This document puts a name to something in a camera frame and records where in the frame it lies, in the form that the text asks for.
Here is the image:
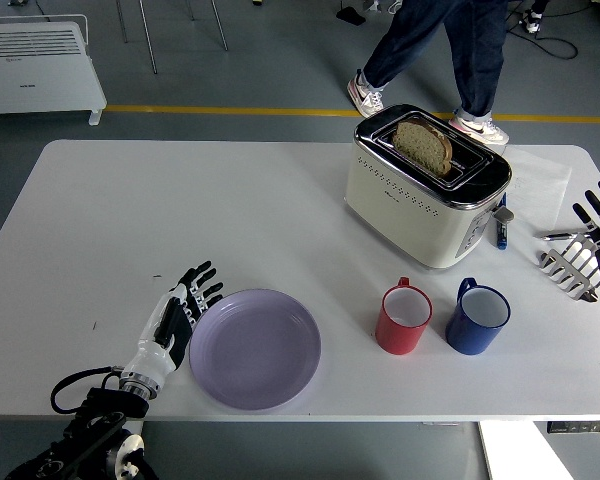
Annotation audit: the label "black table control panel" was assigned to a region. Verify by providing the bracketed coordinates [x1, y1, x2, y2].
[546, 421, 600, 435]

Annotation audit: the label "silver black pen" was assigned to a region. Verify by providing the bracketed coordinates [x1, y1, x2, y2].
[532, 228, 594, 242]

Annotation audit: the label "white panel heater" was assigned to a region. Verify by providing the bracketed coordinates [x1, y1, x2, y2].
[0, 13, 108, 131]

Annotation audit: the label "slice of bread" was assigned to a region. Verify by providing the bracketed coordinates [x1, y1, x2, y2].
[392, 119, 454, 177]

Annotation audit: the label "person's white black sneaker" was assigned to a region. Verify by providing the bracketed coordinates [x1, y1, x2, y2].
[522, 5, 549, 35]

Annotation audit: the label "blue mug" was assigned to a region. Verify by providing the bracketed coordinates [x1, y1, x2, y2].
[444, 277, 511, 356]

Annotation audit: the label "blue marker pen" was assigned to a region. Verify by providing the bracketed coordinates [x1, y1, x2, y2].
[490, 192, 510, 251]

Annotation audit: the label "yellow floor tape line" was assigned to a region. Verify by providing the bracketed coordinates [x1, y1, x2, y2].
[104, 103, 600, 125]

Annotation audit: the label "black floor cable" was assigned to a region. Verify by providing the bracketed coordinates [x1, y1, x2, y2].
[504, 14, 579, 61]

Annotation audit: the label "white paper sheet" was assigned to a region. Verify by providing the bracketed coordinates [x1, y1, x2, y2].
[499, 144, 574, 226]

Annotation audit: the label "red mug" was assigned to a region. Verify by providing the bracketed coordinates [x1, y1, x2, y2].
[374, 276, 434, 356]

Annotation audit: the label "black foot pedal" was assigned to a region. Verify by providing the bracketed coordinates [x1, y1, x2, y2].
[335, 5, 367, 26]

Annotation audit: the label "white table leg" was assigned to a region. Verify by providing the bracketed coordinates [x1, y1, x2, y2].
[477, 422, 516, 480]
[107, 421, 144, 480]

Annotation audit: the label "person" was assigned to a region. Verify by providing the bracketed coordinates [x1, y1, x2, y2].
[346, 0, 511, 147]

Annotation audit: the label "metal chair legs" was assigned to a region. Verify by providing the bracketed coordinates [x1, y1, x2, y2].
[114, 0, 230, 75]

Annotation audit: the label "metal toast rack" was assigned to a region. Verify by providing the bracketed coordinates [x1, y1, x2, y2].
[538, 232, 600, 303]

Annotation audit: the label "cream chrome toaster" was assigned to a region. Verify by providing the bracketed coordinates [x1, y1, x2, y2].
[343, 103, 515, 271]

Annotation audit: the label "lilac round plate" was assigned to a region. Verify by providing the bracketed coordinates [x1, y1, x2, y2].
[188, 288, 323, 412]

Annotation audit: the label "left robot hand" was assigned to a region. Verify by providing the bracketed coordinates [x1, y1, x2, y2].
[122, 259, 225, 385]

